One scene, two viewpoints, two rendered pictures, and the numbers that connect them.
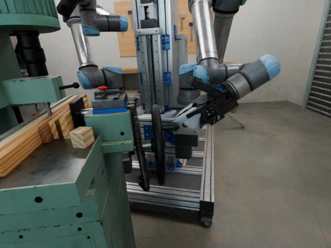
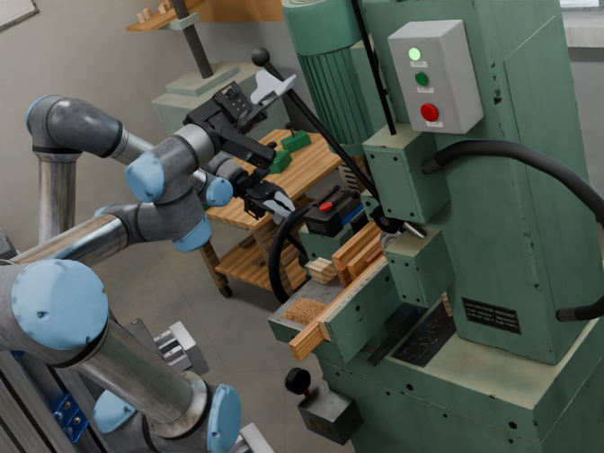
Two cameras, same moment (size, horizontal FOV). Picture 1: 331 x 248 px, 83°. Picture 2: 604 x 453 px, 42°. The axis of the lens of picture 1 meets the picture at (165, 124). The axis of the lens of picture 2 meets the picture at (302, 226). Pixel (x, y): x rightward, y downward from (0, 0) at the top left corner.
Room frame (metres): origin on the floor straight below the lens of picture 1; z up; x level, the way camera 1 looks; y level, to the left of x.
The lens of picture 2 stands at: (1.50, 1.51, 1.85)
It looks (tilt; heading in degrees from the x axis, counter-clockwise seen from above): 29 degrees down; 239
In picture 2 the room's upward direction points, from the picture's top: 21 degrees counter-clockwise
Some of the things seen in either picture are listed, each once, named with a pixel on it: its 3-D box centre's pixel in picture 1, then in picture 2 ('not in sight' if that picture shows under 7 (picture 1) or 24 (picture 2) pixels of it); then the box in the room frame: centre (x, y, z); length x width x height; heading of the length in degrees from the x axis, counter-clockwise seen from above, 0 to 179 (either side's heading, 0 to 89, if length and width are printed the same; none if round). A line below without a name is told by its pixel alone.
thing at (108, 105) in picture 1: (110, 99); (330, 209); (0.61, 0.18, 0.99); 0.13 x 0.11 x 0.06; 5
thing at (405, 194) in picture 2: not in sight; (406, 173); (0.72, 0.60, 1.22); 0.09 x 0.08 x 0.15; 95
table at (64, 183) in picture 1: (89, 134); (373, 255); (0.59, 0.26, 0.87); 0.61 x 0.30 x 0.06; 5
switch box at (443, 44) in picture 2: not in sight; (436, 77); (0.69, 0.70, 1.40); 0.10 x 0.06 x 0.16; 95
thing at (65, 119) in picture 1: (77, 115); (370, 241); (0.61, 0.30, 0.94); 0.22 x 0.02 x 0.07; 5
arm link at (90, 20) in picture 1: (93, 23); (175, 218); (1.02, 0.32, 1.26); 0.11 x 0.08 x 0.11; 120
